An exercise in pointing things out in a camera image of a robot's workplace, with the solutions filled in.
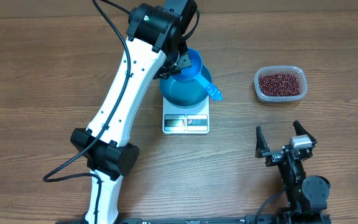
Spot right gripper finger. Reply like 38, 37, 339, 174
293, 120, 313, 140
255, 126, 270, 158

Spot white digital kitchen scale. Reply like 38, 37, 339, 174
162, 98, 210, 134

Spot teal blue bowl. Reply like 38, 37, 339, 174
159, 68, 209, 108

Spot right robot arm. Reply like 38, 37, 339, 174
251, 120, 331, 223

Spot clear plastic bean container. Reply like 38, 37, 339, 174
254, 65, 308, 103

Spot blue plastic scoop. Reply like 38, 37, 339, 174
173, 49, 223, 101

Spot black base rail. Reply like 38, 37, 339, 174
55, 213, 332, 224

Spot red adzuki beans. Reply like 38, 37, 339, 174
258, 73, 300, 96

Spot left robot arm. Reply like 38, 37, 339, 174
70, 0, 199, 223

